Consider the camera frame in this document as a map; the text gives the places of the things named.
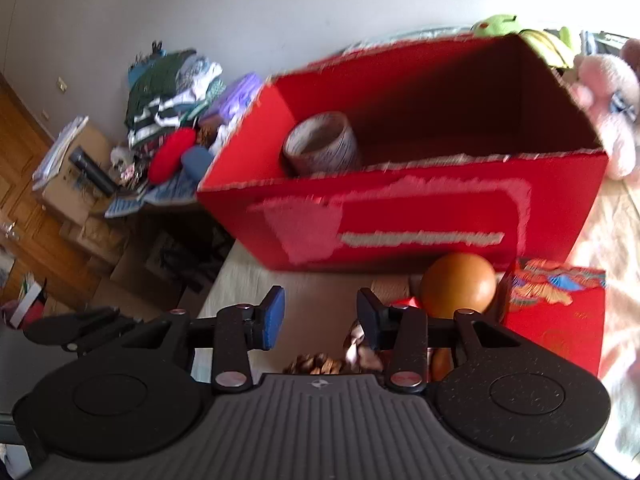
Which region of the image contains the red cardboard box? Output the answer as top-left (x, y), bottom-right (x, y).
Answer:
top-left (196, 34), bottom-right (610, 273)

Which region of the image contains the stack of papers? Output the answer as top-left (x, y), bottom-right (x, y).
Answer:
top-left (32, 116), bottom-right (90, 191)

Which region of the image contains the pile of cardboard boxes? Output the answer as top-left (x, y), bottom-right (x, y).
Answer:
top-left (35, 125), bottom-right (236, 323)

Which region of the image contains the large pine cone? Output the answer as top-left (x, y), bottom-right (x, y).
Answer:
top-left (282, 352), bottom-right (347, 376)

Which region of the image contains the crumpled white tissue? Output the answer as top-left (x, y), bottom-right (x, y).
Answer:
top-left (207, 124), bottom-right (232, 157)

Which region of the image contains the beige belt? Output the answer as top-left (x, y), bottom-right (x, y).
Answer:
top-left (371, 278), bottom-right (418, 306)

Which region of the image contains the pink plush toy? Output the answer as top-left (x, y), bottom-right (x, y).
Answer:
top-left (569, 39), bottom-right (640, 182)

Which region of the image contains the small red patterned box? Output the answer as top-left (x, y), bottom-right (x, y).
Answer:
top-left (500, 257), bottom-right (607, 378)

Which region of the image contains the blue glasses case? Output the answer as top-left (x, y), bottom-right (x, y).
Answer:
top-left (181, 146), bottom-right (216, 182)

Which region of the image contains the printed packing tape roll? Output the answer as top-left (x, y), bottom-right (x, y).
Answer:
top-left (282, 111), bottom-right (362, 177)

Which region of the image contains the beige bed sheet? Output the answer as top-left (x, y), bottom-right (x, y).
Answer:
top-left (192, 175), bottom-right (640, 461)

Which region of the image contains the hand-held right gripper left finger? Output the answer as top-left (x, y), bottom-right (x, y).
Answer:
top-left (120, 285), bottom-right (287, 395)

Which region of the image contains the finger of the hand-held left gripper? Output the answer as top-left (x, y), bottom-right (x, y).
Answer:
top-left (24, 306), bottom-right (137, 357)

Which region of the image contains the black cylinder flask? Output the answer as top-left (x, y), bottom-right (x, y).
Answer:
top-left (68, 146), bottom-right (121, 197)

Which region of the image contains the brown wooden gourd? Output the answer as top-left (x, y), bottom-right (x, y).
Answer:
top-left (419, 252), bottom-right (499, 382)

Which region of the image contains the pile of folded clothes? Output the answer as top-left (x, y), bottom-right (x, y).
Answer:
top-left (125, 42), bottom-right (227, 161)

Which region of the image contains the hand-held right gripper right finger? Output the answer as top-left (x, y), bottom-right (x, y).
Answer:
top-left (356, 287), bottom-right (531, 395)

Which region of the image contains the green frog plush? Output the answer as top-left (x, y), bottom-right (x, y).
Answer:
top-left (472, 14), bottom-right (583, 68)

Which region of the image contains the purple tissue pack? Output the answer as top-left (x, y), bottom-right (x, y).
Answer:
top-left (200, 72), bottom-right (264, 127)

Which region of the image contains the red glasses case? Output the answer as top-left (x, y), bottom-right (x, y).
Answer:
top-left (148, 127), bottom-right (197, 184)

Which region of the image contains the blue checkered towel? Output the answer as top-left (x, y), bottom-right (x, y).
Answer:
top-left (105, 170), bottom-right (202, 219)

